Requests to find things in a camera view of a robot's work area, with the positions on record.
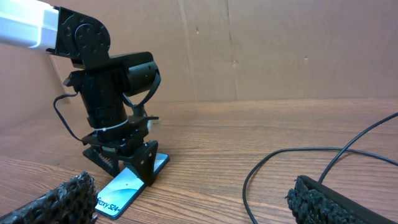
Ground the Samsung Galaxy smartphone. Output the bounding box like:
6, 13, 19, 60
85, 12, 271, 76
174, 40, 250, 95
95, 152, 170, 221

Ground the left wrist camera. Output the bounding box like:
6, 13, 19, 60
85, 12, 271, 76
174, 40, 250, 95
147, 118, 161, 132

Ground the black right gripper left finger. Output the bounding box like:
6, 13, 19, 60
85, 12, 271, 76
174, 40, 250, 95
1, 171, 98, 224

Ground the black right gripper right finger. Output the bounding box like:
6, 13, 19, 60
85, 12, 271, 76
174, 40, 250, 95
285, 175, 396, 224

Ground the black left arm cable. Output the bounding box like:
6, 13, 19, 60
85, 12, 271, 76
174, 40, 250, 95
52, 92, 85, 142

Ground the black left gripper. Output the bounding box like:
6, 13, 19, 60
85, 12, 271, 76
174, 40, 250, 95
64, 70, 159, 186

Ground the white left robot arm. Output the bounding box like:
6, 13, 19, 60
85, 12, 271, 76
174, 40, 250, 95
1, 1, 161, 185

